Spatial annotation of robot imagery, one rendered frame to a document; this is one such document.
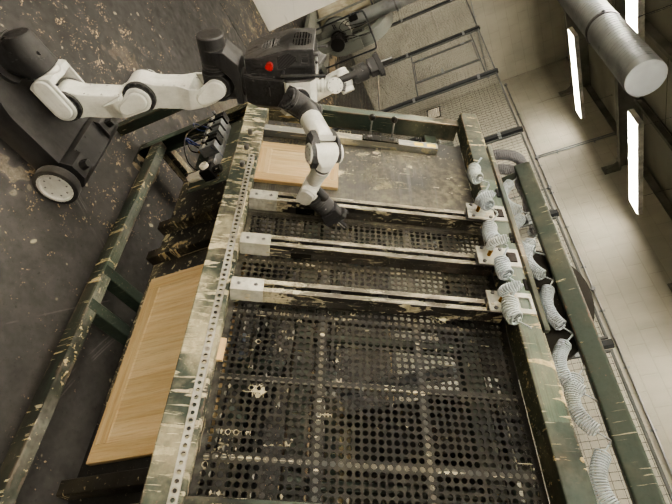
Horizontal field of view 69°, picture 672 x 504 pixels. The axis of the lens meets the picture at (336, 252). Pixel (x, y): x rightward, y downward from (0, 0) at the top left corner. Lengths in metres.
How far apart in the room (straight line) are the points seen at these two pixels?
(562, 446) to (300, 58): 1.68
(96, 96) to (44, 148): 0.32
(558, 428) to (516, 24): 10.33
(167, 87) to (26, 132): 0.63
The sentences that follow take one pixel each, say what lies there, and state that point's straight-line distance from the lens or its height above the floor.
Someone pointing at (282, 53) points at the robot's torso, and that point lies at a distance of 2.10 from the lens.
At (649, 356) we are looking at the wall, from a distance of 7.06.
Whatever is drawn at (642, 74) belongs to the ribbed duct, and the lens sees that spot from 4.94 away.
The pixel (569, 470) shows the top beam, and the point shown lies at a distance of 1.79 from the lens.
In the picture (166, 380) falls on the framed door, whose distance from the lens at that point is 2.13.
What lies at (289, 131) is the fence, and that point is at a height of 1.02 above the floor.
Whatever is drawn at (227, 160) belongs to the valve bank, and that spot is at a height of 0.78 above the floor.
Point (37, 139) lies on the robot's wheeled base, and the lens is 2.54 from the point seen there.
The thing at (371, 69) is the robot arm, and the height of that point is 1.54.
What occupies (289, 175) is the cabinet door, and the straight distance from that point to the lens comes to 2.45.
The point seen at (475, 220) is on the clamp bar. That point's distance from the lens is 2.36.
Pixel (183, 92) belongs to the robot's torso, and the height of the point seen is 0.81.
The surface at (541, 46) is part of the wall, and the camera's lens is 11.98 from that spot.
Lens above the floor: 1.90
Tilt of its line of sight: 18 degrees down
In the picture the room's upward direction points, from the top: 74 degrees clockwise
